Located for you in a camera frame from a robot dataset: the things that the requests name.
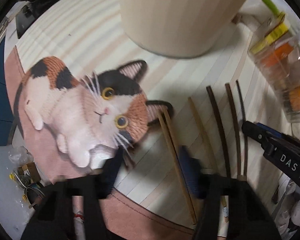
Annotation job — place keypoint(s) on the yellow seasoning box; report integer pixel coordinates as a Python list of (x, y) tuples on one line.
[(268, 33)]

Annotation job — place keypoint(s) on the orange seasoning bag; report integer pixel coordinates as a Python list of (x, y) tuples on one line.
[(278, 54)]

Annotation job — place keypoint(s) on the white paper tissue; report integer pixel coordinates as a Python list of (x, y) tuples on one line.
[(287, 212)]

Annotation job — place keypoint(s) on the cat print table mat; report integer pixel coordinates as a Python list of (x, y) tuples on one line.
[(73, 130)]

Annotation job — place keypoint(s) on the light wooden chopstick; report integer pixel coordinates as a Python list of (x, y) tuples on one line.
[(206, 141)]

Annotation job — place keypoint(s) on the beige cylindrical utensil holder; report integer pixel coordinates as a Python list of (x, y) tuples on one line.
[(177, 28)]

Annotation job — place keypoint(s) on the dark brown chopstick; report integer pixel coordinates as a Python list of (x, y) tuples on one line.
[(220, 130)]

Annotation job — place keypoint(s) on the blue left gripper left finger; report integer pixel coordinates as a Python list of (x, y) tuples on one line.
[(106, 179)]

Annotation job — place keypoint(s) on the black gas stove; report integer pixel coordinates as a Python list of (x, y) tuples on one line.
[(26, 17)]

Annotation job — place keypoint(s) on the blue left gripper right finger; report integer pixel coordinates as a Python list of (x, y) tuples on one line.
[(191, 170)]

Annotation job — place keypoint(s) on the clear plastic organizer tray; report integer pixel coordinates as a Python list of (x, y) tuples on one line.
[(285, 75)]

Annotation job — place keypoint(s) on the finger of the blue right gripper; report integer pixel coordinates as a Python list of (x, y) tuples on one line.
[(266, 130)]

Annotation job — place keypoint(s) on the floor trash pile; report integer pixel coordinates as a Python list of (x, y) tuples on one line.
[(26, 175)]

